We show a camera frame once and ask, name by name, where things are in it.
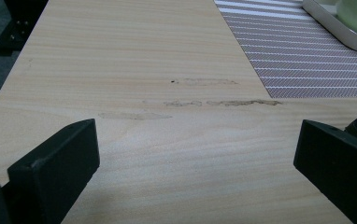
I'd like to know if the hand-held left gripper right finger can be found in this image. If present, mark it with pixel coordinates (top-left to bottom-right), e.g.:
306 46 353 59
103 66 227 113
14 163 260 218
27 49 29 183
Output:
293 119 357 224

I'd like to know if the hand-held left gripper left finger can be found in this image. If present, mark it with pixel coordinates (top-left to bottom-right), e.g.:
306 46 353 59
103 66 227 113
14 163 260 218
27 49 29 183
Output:
1 118 101 224

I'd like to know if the striped woven placemat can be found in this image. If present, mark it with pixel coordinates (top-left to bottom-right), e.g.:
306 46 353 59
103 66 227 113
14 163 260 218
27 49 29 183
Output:
213 0 357 99

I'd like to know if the white tray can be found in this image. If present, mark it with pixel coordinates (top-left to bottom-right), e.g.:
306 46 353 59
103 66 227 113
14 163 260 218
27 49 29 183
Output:
302 0 357 55

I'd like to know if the black metal stand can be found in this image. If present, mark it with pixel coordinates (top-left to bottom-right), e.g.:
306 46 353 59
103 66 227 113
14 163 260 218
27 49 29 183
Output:
0 0 50 57

